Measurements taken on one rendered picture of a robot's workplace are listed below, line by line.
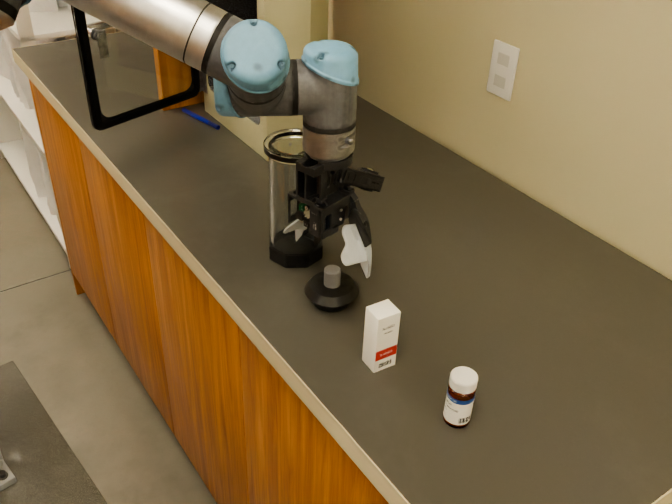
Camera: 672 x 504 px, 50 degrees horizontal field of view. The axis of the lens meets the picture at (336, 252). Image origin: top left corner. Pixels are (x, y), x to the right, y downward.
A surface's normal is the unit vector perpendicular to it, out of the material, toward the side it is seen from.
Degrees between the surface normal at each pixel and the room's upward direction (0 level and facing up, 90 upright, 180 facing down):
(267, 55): 54
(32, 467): 0
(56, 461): 0
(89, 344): 0
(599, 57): 90
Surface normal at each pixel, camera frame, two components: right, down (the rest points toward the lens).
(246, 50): 0.11, 0.00
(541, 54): -0.83, 0.30
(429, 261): 0.04, -0.82
